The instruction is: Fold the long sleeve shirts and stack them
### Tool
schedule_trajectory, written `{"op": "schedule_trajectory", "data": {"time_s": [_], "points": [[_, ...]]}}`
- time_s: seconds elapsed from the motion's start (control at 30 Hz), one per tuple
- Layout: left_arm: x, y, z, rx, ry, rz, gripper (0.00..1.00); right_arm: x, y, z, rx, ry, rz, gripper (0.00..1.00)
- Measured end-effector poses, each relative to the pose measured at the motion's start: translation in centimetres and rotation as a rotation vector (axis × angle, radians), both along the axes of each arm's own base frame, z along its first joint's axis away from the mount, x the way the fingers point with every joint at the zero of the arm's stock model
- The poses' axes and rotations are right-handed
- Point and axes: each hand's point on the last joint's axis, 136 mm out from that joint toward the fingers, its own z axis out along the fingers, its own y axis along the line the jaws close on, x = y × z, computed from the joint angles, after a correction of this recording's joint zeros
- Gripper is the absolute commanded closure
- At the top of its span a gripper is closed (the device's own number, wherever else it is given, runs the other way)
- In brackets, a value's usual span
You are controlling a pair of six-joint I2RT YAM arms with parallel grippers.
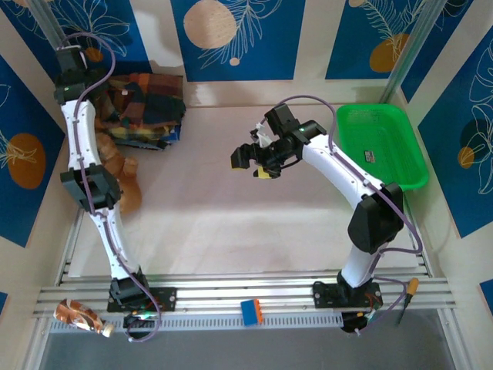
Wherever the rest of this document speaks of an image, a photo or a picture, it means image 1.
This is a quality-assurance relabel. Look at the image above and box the aluminium corner post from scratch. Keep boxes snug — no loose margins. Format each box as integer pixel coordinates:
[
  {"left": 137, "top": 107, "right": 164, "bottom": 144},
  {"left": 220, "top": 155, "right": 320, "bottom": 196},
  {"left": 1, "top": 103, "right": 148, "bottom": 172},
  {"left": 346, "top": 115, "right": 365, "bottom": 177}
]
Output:
[
  {"left": 26, "top": 0, "right": 93, "bottom": 97},
  {"left": 383, "top": 0, "right": 444, "bottom": 103}
]

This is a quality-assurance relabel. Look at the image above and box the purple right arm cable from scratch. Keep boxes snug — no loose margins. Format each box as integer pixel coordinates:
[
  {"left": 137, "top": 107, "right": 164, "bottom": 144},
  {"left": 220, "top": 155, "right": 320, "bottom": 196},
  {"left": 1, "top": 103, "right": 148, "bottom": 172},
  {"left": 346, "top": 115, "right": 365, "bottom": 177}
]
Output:
[{"left": 261, "top": 95, "right": 423, "bottom": 336}]

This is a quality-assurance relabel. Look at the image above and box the orange handled screwdriver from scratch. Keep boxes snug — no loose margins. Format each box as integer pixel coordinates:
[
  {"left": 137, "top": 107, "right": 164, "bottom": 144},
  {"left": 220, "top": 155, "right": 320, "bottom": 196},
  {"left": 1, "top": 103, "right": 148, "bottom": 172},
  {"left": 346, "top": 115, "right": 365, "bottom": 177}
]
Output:
[{"left": 396, "top": 277, "right": 421, "bottom": 327}]

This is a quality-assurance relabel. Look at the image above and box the crumpled brown snack pouch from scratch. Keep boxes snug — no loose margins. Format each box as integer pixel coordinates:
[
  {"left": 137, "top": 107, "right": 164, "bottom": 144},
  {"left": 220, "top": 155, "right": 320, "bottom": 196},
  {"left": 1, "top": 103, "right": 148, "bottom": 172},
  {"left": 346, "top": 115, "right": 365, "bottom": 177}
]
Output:
[{"left": 53, "top": 298, "right": 115, "bottom": 339}]

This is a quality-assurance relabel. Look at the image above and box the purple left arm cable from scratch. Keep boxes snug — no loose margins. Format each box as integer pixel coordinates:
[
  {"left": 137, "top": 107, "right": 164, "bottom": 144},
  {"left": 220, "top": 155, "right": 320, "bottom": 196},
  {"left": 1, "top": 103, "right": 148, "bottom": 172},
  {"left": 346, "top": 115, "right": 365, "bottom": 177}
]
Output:
[{"left": 57, "top": 32, "right": 163, "bottom": 344}]

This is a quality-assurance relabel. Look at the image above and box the multicolour plaid long sleeve shirt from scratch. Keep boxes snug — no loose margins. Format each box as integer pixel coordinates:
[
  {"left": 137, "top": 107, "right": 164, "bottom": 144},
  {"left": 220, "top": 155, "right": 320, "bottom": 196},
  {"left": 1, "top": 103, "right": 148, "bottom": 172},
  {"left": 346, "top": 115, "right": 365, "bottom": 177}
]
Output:
[{"left": 94, "top": 72, "right": 186, "bottom": 134}]

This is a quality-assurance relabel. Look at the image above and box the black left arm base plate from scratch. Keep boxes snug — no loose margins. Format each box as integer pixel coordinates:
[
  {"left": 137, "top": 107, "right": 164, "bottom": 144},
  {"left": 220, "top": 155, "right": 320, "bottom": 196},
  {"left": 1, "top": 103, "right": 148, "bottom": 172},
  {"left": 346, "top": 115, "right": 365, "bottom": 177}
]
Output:
[{"left": 106, "top": 285, "right": 177, "bottom": 313}]

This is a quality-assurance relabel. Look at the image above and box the blue and orange block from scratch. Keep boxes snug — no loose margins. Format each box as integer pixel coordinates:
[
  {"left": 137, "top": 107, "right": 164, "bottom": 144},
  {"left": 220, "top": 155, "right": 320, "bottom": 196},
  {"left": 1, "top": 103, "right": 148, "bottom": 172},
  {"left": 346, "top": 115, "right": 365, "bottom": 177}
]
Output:
[{"left": 240, "top": 298, "right": 265, "bottom": 327}]

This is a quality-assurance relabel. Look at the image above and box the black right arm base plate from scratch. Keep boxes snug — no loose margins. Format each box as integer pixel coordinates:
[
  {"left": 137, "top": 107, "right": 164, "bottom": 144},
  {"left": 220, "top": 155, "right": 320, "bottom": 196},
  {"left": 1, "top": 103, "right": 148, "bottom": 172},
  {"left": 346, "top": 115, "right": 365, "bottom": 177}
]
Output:
[{"left": 312, "top": 280, "right": 384, "bottom": 311}]

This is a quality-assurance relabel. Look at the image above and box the white slotted cable duct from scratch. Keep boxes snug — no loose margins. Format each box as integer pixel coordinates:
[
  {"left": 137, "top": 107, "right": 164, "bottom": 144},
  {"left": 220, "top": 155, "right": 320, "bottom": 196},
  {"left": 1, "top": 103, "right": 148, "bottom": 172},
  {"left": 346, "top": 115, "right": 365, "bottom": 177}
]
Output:
[{"left": 49, "top": 311, "right": 344, "bottom": 335}]

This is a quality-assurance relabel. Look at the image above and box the blue folded shirt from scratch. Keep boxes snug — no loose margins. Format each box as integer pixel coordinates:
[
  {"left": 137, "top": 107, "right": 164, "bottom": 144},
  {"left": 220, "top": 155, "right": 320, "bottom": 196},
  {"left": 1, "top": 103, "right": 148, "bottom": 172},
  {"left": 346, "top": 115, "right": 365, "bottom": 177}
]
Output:
[{"left": 115, "top": 111, "right": 188, "bottom": 152}]

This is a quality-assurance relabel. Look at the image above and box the brown teddy bear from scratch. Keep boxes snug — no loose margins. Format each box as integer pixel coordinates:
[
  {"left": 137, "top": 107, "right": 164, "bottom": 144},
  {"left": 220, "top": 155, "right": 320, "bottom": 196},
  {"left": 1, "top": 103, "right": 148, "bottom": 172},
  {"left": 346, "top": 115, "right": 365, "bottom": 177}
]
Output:
[{"left": 96, "top": 130, "right": 143, "bottom": 215}]

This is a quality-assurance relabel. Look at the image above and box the aluminium rail frame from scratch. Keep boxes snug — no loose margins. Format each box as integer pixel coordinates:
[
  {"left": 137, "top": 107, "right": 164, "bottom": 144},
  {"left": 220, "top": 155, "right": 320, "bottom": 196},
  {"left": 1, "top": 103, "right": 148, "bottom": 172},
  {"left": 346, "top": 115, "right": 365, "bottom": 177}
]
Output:
[{"left": 32, "top": 269, "right": 459, "bottom": 323}]

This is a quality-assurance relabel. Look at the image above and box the green plastic basket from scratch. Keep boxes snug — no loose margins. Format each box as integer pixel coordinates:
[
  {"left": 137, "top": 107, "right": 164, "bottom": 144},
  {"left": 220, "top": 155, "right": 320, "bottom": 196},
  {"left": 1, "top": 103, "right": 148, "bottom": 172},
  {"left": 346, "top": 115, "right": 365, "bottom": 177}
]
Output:
[{"left": 336, "top": 103, "right": 430, "bottom": 193}]

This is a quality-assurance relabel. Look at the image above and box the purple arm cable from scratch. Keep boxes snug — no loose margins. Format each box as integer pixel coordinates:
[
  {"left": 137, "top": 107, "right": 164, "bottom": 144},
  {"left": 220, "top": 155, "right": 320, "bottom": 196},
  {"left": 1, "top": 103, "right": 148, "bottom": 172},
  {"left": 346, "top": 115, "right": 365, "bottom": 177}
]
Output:
[
  {"left": 57, "top": 32, "right": 163, "bottom": 344},
  {"left": 261, "top": 95, "right": 423, "bottom": 336}
]

